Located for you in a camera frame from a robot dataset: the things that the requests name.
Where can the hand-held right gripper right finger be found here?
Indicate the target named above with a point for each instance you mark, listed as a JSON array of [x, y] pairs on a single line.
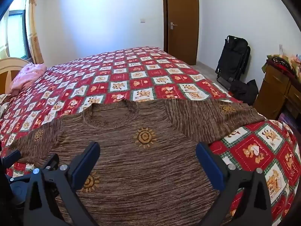
[[210, 167]]

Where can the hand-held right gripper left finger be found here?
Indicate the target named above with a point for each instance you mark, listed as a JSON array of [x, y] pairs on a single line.
[[85, 167]]

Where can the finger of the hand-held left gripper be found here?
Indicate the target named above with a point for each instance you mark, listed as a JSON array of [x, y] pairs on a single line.
[[10, 157], [52, 161]]

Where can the brown knitted sweater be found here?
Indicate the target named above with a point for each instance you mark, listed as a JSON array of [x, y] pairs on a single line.
[[141, 164]]

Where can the pile of folded clothes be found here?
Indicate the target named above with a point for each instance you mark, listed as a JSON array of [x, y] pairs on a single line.
[[282, 63]]

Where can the white patterned cloth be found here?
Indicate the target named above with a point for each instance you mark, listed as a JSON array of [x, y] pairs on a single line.
[[4, 98]]

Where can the black bag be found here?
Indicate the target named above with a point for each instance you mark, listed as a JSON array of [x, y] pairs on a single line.
[[244, 91]]

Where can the pink pillow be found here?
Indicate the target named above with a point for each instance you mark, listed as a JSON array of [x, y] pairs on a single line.
[[28, 75]]

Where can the cream wooden headboard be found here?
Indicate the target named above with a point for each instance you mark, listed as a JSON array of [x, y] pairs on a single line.
[[9, 68]]

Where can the purple box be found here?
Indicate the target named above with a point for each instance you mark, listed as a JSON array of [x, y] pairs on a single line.
[[287, 120]]

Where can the wooden dresser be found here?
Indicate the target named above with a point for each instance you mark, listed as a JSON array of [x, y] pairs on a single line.
[[272, 91]]

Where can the red printed blanket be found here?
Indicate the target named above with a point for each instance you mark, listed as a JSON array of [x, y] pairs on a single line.
[[131, 75]]

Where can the black folding chair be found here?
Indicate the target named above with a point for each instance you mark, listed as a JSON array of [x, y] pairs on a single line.
[[232, 58]]

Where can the yellow patterned curtain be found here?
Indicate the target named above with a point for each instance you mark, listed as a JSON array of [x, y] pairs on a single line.
[[34, 35]]

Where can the window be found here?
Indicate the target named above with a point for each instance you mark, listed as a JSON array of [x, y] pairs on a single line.
[[16, 33]]

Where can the brown wooden door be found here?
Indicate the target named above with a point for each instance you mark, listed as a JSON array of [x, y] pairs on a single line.
[[183, 16]]

